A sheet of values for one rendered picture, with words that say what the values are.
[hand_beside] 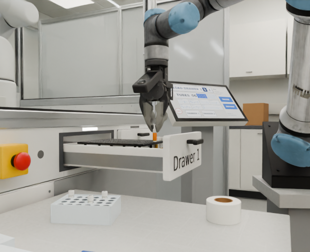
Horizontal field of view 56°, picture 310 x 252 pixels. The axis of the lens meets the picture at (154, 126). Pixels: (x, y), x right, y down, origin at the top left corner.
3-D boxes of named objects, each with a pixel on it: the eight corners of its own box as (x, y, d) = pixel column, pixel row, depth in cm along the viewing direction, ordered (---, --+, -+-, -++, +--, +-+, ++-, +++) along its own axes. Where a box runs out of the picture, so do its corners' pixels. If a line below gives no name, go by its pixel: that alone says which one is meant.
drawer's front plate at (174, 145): (201, 164, 96) (201, 131, 96) (169, 181, 70) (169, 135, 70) (196, 164, 97) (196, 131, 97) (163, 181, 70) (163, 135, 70)
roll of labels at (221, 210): (201, 221, 59) (201, 201, 59) (213, 212, 65) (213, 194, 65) (235, 227, 55) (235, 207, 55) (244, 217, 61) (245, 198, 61)
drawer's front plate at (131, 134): (152, 151, 138) (152, 128, 138) (121, 158, 112) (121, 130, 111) (149, 151, 139) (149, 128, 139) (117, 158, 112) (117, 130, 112)
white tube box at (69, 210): (120, 212, 65) (120, 195, 65) (111, 225, 57) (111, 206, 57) (67, 210, 66) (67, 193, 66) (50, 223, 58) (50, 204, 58)
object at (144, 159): (194, 160, 95) (194, 142, 95) (165, 173, 72) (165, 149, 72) (93, 154, 112) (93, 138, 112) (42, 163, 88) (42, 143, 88)
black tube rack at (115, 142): (167, 159, 95) (167, 140, 95) (143, 167, 79) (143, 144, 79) (109, 156, 104) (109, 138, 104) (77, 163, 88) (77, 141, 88)
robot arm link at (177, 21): (200, -11, 78) (175, 3, 87) (174, 7, 73) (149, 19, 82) (213, 17, 81) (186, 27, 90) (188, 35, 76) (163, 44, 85)
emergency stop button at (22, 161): (32, 169, 65) (32, 151, 65) (18, 172, 62) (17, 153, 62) (23, 168, 67) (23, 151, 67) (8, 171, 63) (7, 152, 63)
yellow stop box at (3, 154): (31, 174, 68) (31, 143, 68) (4, 180, 61) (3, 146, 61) (15, 172, 70) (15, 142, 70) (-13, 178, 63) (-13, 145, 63)
